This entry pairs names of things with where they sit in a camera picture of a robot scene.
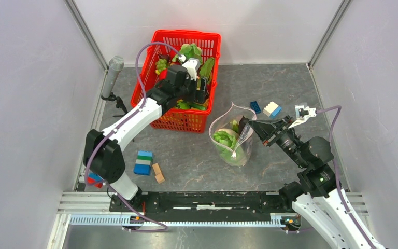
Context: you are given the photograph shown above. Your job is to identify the dark blue toy block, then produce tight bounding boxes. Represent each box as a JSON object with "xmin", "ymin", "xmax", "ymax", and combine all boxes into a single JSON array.
[{"xmin": 249, "ymin": 101, "xmax": 262, "ymax": 114}]

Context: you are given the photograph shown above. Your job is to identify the red plastic basket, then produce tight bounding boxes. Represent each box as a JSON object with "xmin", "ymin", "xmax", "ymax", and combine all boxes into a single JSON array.
[{"xmin": 139, "ymin": 30, "xmax": 221, "ymax": 133}]

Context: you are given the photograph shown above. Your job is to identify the green grapes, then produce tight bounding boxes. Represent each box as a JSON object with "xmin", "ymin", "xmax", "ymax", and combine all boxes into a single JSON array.
[{"xmin": 155, "ymin": 59, "xmax": 168, "ymax": 75}]

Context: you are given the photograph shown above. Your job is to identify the clear zip top bag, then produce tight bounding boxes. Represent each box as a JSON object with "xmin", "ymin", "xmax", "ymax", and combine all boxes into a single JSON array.
[{"xmin": 208, "ymin": 103, "xmax": 257, "ymax": 167}]

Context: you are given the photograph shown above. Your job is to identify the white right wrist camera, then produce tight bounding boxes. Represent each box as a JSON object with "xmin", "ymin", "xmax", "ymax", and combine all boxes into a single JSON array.
[{"xmin": 289, "ymin": 103, "xmax": 317, "ymax": 129}]

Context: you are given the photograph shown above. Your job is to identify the grey microphone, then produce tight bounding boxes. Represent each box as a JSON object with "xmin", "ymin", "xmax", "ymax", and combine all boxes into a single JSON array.
[{"xmin": 101, "ymin": 56, "xmax": 124, "ymax": 100}]

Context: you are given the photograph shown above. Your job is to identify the small wooden block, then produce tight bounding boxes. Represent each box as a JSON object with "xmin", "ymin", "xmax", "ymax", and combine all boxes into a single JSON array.
[
  {"xmin": 155, "ymin": 173, "xmax": 165, "ymax": 184},
  {"xmin": 152, "ymin": 163, "xmax": 162, "ymax": 175}
]

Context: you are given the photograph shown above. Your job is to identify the green romaine lettuce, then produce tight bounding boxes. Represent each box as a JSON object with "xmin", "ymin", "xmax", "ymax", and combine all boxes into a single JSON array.
[{"xmin": 212, "ymin": 119, "xmax": 247, "ymax": 167}]

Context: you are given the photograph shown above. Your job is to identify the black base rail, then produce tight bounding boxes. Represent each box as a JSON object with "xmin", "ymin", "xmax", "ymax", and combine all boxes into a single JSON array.
[{"xmin": 109, "ymin": 191, "xmax": 301, "ymax": 223}]

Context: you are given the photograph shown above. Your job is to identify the red blue toy block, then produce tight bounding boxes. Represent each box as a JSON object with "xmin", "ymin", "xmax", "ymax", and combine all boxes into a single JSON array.
[{"xmin": 88, "ymin": 173, "xmax": 104, "ymax": 188}]

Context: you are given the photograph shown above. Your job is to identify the white radish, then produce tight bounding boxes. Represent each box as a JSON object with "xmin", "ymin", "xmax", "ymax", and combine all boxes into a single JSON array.
[{"xmin": 215, "ymin": 128, "xmax": 239, "ymax": 139}]

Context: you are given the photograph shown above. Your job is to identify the blue green stacked blocks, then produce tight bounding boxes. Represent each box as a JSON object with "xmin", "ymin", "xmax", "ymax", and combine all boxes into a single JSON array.
[{"xmin": 133, "ymin": 151, "xmax": 154, "ymax": 176}]

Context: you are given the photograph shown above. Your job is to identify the white blue toy block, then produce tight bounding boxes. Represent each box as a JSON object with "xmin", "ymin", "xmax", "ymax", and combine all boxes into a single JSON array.
[{"xmin": 263, "ymin": 101, "xmax": 282, "ymax": 119}]

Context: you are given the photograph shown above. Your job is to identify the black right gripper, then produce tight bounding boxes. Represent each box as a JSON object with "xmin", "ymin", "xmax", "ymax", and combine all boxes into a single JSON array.
[{"xmin": 247, "ymin": 114, "xmax": 308, "ymax": 168}]

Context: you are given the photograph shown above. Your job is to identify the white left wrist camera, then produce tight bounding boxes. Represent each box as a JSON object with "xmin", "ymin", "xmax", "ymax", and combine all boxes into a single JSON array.
[{"xmin": 178, "ymin": 55, "xmax": 201, "ymax": 81}]

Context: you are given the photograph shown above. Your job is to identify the green leafy vegetable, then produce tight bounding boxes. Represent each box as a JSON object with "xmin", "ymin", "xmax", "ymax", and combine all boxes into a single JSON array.
[{"xmin": 179, "ymin": 43, "xmax": 203, "ymax": 63}]

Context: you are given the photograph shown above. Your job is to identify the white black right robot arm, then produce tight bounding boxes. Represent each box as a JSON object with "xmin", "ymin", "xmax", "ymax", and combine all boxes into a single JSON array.
[{"xmin": 248, "ymin": 116, "xmax": 384, "ymax": 248}]

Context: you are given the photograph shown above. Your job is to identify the purple eggplant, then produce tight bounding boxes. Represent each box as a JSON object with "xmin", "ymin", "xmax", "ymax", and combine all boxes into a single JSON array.
[{"xmin": 237, "ymin": 116, "xmax": 250, "ymax": 134}]

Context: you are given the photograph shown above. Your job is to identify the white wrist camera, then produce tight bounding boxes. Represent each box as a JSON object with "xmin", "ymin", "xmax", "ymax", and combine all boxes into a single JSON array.
[
  {"xmin": 178, "ymin": 55, "xmax": 201, "ymax": 81},
  {"xmin": 289, "ymin": 103, "xmax": 317, "ymax": 129}
]

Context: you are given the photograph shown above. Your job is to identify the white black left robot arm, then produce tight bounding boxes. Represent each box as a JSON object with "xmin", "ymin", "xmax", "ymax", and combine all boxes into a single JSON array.
[{"xmin": 83, "ymin": 59, "xmax": 200, "ymax": 212}]

